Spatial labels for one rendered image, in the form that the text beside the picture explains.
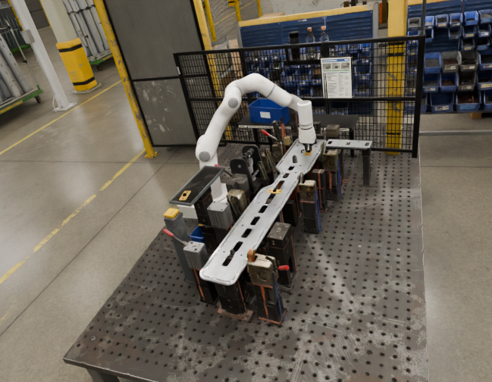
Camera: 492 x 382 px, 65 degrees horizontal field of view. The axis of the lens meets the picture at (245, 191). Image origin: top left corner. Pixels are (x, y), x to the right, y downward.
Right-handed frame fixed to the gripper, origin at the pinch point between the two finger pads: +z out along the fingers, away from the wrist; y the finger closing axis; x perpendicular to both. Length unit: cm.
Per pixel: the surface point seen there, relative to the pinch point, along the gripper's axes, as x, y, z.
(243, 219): -74, -11, 3
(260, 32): 189, -113, -33
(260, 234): -84, 2, 3
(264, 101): 53, -52, -10
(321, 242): -50, 21, 33
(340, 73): 54, 8, -30
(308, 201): -43.3, 13.0, 9.9
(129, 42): 143, -256, -46
